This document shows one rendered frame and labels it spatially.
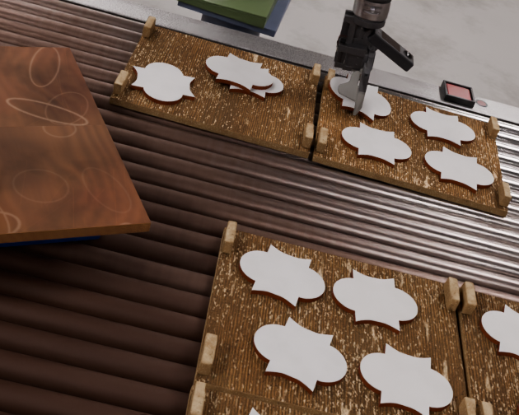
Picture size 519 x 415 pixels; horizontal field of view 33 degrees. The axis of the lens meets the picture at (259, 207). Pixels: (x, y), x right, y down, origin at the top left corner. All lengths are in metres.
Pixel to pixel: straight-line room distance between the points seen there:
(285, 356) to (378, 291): 0.24
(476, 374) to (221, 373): 0.41
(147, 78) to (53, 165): 0.50
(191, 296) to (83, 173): 0.25
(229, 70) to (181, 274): 0.63
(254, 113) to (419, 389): 0.74
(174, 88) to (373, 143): 0.43
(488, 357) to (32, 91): 0.87
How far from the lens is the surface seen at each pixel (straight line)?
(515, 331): 1.52
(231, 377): 1.25
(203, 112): 1.76
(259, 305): 1.36
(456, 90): 2.21
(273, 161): 1.72
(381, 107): 1.96
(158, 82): 1.81
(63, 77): 1.58
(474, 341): 1.47
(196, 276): 1.40
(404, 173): 1.79
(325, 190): 1.69
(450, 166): 1.85
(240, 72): 1.90
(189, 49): 1.98
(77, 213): 1.28
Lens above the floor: 1.85
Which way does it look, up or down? 36 degrees down
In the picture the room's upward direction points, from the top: 18 degrees clockwise
